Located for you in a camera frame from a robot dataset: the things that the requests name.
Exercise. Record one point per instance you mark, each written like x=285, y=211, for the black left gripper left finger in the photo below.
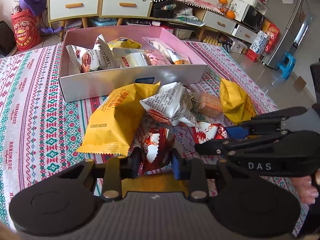
x=113, y=172

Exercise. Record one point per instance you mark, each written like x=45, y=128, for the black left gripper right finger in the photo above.
x=197, y=173

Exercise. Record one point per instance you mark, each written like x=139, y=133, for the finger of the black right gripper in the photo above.
x=256, y=146
x=263, y=124

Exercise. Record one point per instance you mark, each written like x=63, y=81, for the large yellow snack packet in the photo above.
x=112, y=126

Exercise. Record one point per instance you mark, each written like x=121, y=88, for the red white candy packet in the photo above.
x=156, y=146

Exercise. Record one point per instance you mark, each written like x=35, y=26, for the right hand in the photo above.
x=306, y=192

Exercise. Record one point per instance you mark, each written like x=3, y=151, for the red white candy packet two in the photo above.
x=205, y=132

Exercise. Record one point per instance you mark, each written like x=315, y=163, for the clear wrapped brown biscuit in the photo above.
x=209, y=105

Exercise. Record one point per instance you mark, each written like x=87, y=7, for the blue plastic stool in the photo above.
x=286, y=65

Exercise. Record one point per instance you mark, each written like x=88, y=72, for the white printed snack packet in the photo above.
x=171, y=105

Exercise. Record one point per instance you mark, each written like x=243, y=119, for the striped patterned cloth mat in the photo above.
x=40, y=132

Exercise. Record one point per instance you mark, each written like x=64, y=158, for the white orange lotus packet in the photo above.
x=172, y=55

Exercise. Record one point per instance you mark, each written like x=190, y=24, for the pink cardboard box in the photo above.
x=78, y=86

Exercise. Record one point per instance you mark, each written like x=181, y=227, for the pink wrapped snack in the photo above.
x=155, y=58

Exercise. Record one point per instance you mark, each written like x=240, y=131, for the pale yellow cake packet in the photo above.
x=129, y=58

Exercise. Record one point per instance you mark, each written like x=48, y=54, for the grey refrigerator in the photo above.
x=292, y=18

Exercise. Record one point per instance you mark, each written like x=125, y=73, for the white microwave oven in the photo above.
x=250, y=13

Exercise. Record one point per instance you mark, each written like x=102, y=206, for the white red biscuit packet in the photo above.
x=100, y=57

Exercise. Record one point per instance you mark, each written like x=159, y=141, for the small yellow snack packet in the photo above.
x=125, y=43

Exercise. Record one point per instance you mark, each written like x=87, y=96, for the low wooden tv stand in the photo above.
x=201, y=14

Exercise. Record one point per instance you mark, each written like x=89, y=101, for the black woven basket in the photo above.
x=7, y=39

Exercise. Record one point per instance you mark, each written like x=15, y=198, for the red snack bucket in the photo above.
x=26, y=29

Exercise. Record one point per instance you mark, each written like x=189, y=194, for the wooden white drawer cabinet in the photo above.
x=64, y=10

